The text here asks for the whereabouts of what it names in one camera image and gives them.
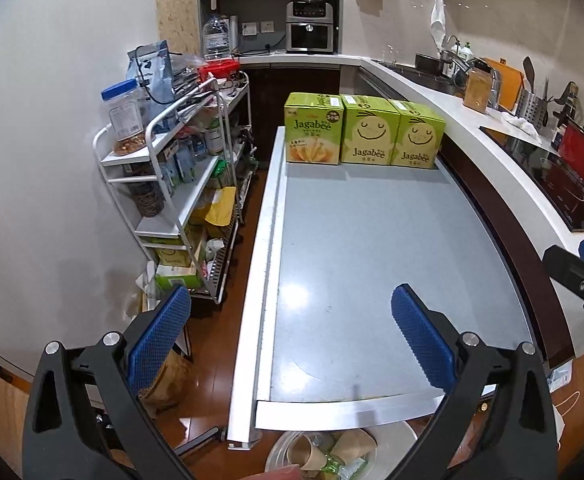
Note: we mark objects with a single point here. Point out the transparent zip pouch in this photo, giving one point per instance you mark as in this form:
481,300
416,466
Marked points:
184,72

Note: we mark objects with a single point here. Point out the orange cutting board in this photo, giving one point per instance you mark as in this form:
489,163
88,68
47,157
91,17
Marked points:
504,82

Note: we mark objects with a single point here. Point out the white storage trolley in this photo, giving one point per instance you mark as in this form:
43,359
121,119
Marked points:
182,200

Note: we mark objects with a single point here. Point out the black induction cooktop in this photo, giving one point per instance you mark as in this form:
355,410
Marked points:
546,185

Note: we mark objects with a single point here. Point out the brown paper packet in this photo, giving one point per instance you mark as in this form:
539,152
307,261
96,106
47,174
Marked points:
475,91

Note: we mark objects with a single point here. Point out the plastic jar blue lid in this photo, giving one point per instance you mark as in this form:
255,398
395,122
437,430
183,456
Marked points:
124,120

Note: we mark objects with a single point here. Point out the dish soap bottle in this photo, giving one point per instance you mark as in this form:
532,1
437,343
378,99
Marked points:
466,52

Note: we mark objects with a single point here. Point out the white hanging plastic bag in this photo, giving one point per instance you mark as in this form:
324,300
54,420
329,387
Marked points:
438,15

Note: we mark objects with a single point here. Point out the large water bottle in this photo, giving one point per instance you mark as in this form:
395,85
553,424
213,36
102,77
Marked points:
217,37

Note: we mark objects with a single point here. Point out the steel utensil holder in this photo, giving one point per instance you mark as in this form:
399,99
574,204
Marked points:
531,107

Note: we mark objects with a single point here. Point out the green snack box smiling face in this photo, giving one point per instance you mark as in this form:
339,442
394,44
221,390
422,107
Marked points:
419,137
369,132

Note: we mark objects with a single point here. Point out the wall power outlet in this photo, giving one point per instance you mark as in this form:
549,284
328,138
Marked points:
258,28

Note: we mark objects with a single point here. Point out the black spatula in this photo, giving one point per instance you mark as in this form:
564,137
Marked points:
528,72

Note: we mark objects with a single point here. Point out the silver air fryer oven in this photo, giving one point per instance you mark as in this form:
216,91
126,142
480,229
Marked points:
309,37

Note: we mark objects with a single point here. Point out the steel faucet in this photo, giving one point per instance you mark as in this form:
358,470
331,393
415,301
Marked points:
454,47

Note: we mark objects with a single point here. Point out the grey wall shelf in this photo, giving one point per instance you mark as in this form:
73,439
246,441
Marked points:
267,5

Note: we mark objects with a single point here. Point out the red lidded container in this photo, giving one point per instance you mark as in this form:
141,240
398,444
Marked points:
219,70

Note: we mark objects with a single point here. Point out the yellow padded envelope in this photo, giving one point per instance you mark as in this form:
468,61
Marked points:
220,207

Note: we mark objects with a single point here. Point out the black sink pot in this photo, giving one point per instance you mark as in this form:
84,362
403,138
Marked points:
429,62

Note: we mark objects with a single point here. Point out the white cloth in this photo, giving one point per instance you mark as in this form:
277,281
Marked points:
521,125

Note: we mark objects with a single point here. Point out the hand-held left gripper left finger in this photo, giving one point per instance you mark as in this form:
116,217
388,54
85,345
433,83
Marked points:
162,330

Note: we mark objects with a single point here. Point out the green snack packet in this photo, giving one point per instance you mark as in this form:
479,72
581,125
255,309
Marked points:
339,467

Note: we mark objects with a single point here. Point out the white bowl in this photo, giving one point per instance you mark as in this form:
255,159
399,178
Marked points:
401,442

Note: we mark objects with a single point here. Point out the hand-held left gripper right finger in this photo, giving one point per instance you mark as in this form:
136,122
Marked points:
421,340

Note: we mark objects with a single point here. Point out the brown paper cup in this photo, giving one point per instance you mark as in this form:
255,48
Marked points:
354,445
309,452

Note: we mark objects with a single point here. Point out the green snack box fries picture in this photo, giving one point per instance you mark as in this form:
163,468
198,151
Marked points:
312,130

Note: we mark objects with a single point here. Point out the blue patterned bag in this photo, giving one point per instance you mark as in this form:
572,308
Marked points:
154,70

